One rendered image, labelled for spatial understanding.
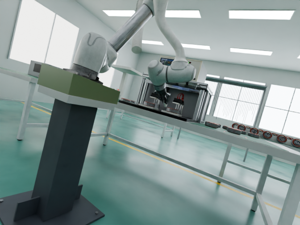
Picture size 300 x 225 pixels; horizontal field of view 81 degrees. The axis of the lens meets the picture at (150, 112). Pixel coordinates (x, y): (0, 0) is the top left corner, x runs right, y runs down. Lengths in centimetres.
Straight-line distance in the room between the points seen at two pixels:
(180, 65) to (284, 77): 738
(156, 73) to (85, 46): 43
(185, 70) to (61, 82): 68
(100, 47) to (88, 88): 25
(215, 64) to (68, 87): 771
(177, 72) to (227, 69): 724
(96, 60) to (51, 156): 61
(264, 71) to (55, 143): 786
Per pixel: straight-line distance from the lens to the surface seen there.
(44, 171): 124
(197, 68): 175
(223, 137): 126
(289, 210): 141
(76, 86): 98
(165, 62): 186
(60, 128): 110
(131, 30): 135
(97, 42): 111
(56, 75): 109
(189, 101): 182
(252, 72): 822
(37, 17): 607
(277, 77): 827
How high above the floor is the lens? 81
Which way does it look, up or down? 3 degrees down
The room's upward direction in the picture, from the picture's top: 15 degrees clockwise
